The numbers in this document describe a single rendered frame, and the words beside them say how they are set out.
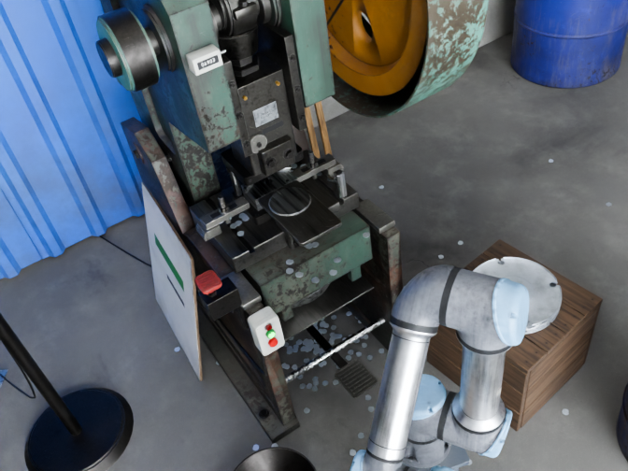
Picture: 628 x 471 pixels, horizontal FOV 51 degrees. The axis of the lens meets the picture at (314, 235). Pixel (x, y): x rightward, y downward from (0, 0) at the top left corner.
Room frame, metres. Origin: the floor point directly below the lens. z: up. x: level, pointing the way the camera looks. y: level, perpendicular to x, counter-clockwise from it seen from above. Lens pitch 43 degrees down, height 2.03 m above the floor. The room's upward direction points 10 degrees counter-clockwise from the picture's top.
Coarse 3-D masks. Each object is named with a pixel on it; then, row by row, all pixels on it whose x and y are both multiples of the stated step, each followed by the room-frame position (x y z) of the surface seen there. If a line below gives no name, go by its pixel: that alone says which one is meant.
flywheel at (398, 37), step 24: (336, 0) 1.83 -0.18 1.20; (360, 0) 1.72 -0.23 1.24; (384, 0) 1.62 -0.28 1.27; (408, 0) 1.53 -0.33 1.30; (336, 24) 1.84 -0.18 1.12; (360, 24) 1.77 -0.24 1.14; (384, 24) 1.63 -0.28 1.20; (408, 24) 1.54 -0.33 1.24; (336, 48) 1.83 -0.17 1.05; (360, 48) 1.74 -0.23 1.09; (384, 48) 1.63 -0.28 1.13; (408, 48) 1.48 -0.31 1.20; (336, 72) 1.80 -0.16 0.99; (360, 72) 1.69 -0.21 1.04; (384, 72) 1.59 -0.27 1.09; (408, 72) 1.49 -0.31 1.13
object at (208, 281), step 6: (210, 270) 1.28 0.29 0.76; (198, 276) 1.26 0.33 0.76; (204, 276) 1.26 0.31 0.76; (210, 276) 1.25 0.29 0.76; (216, 276) 1.25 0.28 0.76; (198, 282) 1.24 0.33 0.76; (204, 282) 1.23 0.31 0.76; (210, 282) 1.23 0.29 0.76; (216, 282) 1.23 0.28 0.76; (204, 288) 1.21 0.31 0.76; (210, 288) 1.21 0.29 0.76; (216, 288) 1.21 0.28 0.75
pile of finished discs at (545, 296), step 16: (480, 272) 1.42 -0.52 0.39; (496, 272) 1.41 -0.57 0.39; (512, 272) 1.40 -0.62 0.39; (528, 272) 1.39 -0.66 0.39; (544, 272) 1.38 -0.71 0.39; (528, 288) 1.32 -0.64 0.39; (544, 288) 1.31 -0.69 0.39; (560, 288) 1.30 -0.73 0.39; (544, 304) 1.25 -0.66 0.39; (560, 304) 1.24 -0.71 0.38; (528, 320) 1.20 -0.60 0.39; (544, 320) 1.19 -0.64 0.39
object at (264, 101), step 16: (256, 64) 1.57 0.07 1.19; (272, 64) 1.58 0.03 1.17; (240, 80) 1.53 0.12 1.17; (256, 80) 1.51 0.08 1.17; (272, 80) 1.53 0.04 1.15; (240, 96) 1.49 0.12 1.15; (256, 96) 1.51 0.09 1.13; (272, 96) 1.53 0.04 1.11; (256, 112) 1.50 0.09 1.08; (272, 112) 1.52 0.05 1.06; (288, 112) 1.55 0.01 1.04; (256, 128) 1.50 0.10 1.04; (272, 128) 1.52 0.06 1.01; (288, 128) 1.54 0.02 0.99; (256, 144) 1.48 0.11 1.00; (272, 144) 1.50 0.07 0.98; (288, 144) 1.51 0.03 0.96; (240, 160) 1.55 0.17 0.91; (256, 160) 1.49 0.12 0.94; (272, 160) 1.47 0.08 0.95; (288, 160) 1.50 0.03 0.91
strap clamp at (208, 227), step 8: (240, 200) 1.56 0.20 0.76; (224, 208) 1.51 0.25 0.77; (232, 208) 1.52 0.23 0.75; (240, 208) 1.52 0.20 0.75; (208, 216) 1.51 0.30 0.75; (216, 216) 1.50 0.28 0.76; (224, 216) 1.50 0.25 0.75; (232, 216) 1.51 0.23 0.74; (200, 224) 1.50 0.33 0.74; (208, 224) 1.48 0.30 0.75; (216, 224) 1.49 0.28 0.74; (200, 232) 1.48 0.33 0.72; (208, 232) 1.46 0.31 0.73; (216, 232) 1.47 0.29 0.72
